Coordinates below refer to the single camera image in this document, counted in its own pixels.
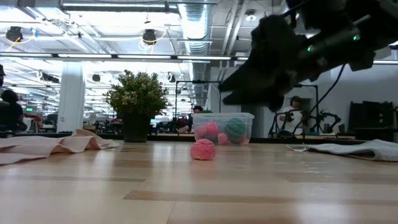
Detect clear plastic tupperware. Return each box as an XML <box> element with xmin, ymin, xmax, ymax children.
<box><xmin>191</xmin><ymin>112</ymin><xmax>256</xmax><ymax>146</ymax></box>

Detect pink cloth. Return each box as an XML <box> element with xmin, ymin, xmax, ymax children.
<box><xmin>0</xmin><ymin>129</ymin><xmax>121</xmax><ymax>166</ymax></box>

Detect grey folded cloth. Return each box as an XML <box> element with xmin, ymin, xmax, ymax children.
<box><xmin>285</xmin><ymin>139</ymin><xmax>398</xmax><ymax>163</ymax></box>

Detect silver ventilation duct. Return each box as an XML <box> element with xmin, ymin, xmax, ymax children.
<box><xmin>177</xmin><ymin>2</ymin><xmax>213</xmax><ymax>98</ymax></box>

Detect green potted plant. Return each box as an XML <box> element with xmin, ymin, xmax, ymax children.
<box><xmin>104</xmin><ymin>70</ymin><xmax>169</xmax><ymax>143</ymax></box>

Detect black background frame stand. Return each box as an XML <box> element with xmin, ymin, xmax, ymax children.
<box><xmin>294</xmin><ymin>83</ymin><xmax>319</xmax><ymax>134</ymax></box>

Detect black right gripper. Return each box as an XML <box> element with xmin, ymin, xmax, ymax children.
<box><xmin>218</xmin><ymin>14</ymin><xmax>377</xmax><ymax>113</ymax></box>

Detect white pillar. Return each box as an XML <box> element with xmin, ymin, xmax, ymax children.
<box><xmin>57</xmin><ymin>61</ymin><xmax>86</xmax><ymax>133</ymax></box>

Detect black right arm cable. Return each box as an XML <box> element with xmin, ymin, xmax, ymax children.
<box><xmin>297</xmin><ymin>63</ymin><xmax>346</xmax><ymax>126</ymax></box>

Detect black round ceiling device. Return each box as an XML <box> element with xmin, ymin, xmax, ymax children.
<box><xmin>142</xmin><ymin>28</ymin><xmax>158</xmax><ymax>46</ymax></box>
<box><xmin>5</xmin><ymin>26</ymin><xmax>24</xmax><ymax>43</ymax></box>

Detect black background cabinet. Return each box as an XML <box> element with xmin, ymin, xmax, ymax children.
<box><xmin>348</xmin><ymin>101</ymin><xmax>397</xmax><ymax>141</ymax></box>

